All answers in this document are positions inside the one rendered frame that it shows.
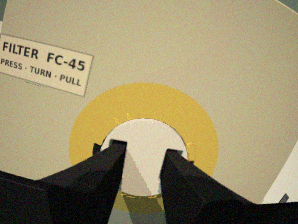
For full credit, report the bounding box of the dark grey flat bar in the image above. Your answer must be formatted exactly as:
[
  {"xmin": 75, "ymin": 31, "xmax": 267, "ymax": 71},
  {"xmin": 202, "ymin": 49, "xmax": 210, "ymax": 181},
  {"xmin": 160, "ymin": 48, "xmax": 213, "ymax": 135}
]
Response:
[{"xmin": 278, "ymin": 193, "xmax": 289, "ymax": 204}]

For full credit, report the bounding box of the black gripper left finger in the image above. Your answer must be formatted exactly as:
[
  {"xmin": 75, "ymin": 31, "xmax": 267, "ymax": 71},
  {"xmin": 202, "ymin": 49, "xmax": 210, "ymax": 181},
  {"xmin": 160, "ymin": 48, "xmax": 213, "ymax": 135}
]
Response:
[{"xmin": 0, "ymin": 141, "xmax": 126, "ymax": 224}]

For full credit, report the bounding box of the white round cartridge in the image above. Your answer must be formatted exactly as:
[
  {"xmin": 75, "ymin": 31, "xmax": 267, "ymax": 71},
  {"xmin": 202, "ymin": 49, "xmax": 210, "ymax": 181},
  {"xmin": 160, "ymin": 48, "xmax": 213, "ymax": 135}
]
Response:
[{"xmin": 101, "ymin": 119, "xmax": 188, "ymax": 196}]

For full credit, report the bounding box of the beige service panel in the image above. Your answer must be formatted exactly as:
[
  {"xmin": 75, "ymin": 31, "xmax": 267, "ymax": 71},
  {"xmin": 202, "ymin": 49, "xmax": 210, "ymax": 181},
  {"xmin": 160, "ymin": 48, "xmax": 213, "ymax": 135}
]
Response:
[{"xmin": 0, "ymin": 0, "xmax": 298, "ymax": 204}]

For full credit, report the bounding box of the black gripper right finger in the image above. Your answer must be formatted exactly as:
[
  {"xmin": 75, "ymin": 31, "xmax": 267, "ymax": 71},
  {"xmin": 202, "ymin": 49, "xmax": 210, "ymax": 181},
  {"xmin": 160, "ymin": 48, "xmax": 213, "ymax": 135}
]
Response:
[{"xmin": 161, "ymin": 148, "xmax": 298, "ymax": 224}]

